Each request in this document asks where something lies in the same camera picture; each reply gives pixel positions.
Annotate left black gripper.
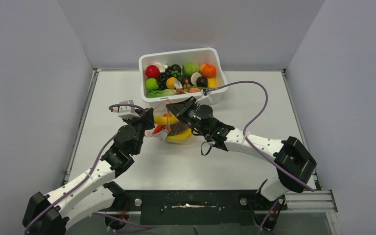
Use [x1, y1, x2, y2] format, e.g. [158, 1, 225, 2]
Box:
[123, 107, 155, 155]

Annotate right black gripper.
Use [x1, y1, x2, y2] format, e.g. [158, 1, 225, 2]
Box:
[167, 96, 210, 137]

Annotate single yellow toy banana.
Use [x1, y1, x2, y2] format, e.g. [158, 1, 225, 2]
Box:
[153, 115, 179, 125]

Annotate toy carrot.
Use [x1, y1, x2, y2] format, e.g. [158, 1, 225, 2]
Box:
[152, 114, 168, 135]

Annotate dark purple toy grapes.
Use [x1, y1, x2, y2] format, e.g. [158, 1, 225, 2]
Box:
[168, 122, 190, 136]

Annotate clear orange-zip bag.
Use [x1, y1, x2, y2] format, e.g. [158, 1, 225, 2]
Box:
[145, 99, 193, 144]

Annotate yellow toy banana bunch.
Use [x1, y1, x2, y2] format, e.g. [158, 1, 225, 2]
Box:
[165, 129, 192, 142]

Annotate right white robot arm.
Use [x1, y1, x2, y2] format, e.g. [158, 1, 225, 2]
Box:
[166, 96, 317, 209]

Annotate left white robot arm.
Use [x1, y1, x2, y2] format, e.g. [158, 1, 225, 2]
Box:
[22, 103, 155, 235]

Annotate white plastic food bin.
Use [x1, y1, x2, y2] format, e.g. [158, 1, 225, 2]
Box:
[138, 47, 229, 106]

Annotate green toy leaf vegetable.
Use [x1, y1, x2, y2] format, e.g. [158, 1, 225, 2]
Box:
[146, 89, 177, 98]

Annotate white toy mushroom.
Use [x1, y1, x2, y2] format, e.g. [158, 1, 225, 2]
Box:
[174, 80, 183, 90]

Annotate toy peach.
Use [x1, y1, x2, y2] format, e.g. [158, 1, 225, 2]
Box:
[189, 87, 201, 93]

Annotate yellow toy lemon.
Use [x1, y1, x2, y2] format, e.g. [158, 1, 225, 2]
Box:
[165, 77, 178, 89]

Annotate dark toy eggplant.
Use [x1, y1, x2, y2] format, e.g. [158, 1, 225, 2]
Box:
[196, 76, 208, 88]

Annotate black toy grapes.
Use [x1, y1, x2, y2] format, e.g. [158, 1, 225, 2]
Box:
[158, 64, 183, 90]

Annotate green toy cabbage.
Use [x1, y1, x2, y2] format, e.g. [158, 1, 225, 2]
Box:
[183, 62, 199, 77]

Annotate yellow toy fruit slice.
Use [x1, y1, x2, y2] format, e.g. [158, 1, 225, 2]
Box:
[208, 77, 218, 89]

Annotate white toy garlic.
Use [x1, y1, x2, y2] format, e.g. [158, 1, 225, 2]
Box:
[152, 62, 167, 73]

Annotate red toy apple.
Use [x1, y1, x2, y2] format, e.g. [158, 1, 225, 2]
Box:
[145, 65, 161, 79]

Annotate orange toy tangerine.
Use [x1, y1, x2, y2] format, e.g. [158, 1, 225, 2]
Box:
[202, 64, 217, 78]

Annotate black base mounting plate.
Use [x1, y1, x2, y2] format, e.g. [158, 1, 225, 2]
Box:
[94, 180, 289, 233]

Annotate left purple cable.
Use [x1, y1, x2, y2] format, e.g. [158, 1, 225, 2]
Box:
[24, 103, 146, 235]

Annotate purple cable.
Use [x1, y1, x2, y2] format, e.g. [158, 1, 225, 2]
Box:
[24, 103, 146, 235]
[201, 80, 315, 192]

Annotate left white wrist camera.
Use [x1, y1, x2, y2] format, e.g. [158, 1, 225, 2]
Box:
[109, 100, 140, 120]

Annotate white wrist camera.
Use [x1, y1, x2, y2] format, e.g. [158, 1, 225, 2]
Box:
[196, 88, 212, 105]
[109, 100, 140, 120]

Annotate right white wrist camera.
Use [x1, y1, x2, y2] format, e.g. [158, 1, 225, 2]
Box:
[196, 88, 212, 105]

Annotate aluminium table frame rail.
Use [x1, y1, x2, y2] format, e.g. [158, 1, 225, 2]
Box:
[62, 68, 101, 186]

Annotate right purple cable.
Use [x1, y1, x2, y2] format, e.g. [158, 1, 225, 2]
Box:
[201, 80, 315, 192]

